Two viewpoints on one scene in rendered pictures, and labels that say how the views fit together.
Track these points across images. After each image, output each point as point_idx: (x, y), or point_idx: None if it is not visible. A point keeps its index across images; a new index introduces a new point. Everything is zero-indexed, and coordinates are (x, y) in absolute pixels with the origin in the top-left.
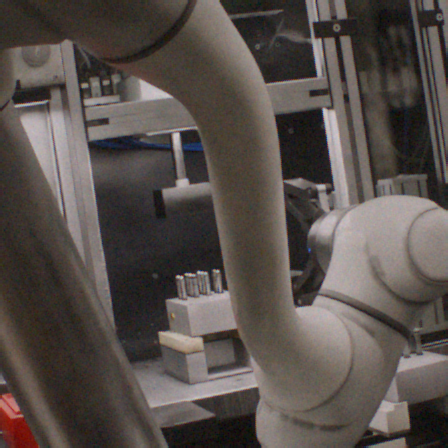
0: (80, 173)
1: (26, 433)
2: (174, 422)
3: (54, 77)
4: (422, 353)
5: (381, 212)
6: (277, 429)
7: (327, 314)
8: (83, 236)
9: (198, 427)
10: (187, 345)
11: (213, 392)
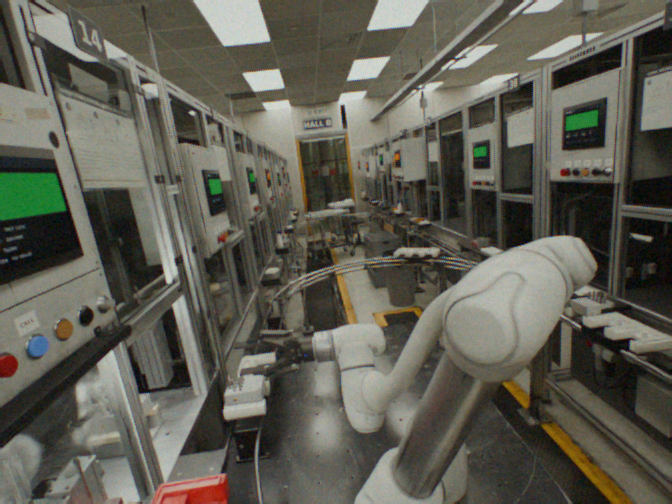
0: (128, 369)
1: None
2: (220, 464)
3: (113, 317)
4: (244, 379)
5: (367, 332)
6: (379, 419)
7: (377, 372)
8: (135, 403)
9: (226, 459)
10: None
11: (179, 445)
